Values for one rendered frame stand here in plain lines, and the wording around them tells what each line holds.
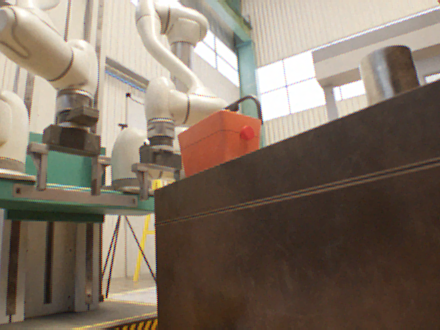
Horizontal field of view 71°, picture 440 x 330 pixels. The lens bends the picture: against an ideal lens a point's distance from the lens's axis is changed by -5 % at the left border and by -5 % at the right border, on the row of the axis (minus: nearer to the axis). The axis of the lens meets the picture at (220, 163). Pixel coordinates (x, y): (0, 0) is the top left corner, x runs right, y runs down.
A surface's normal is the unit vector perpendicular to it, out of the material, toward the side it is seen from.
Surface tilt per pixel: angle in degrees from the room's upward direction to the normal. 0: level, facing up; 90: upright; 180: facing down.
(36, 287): 90
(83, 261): 90
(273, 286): 90
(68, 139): 90
